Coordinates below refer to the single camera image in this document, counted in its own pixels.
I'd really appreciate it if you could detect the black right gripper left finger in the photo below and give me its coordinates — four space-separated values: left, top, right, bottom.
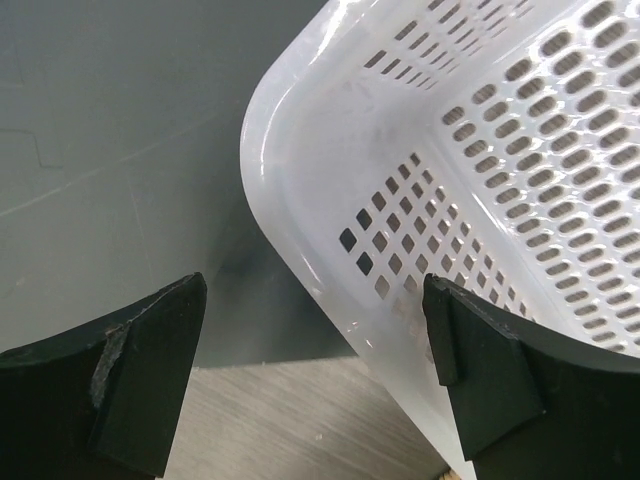
1 273 206 479

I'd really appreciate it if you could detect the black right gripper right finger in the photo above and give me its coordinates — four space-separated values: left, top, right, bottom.
422 274 639 479

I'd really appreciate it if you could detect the white perforated plastic basket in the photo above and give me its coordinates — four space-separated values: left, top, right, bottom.
240 1 639 479

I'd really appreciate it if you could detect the wicker basket with fabric liner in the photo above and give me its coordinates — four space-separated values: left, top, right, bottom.
436 468 461 480

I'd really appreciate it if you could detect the dark network switch box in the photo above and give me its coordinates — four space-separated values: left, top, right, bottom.
1 1 352 368

